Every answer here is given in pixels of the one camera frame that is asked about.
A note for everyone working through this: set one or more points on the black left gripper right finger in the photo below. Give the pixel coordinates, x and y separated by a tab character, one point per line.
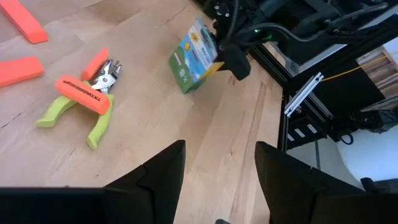
286	186

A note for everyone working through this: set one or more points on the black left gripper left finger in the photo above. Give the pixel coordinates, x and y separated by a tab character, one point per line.
164	186

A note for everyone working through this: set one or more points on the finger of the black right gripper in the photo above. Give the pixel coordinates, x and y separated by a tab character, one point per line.
237	63

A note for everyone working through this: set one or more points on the crayon box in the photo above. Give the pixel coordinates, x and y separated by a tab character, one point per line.
192	59

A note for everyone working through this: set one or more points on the orange eraser with black print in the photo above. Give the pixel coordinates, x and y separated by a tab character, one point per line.
82	93

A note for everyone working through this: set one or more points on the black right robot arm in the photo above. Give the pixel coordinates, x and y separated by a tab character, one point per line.
311	40

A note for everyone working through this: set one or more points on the silver aluminium bar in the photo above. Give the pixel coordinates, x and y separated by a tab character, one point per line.
303	95

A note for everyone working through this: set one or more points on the black metal table frame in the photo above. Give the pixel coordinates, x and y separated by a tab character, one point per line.
267	63

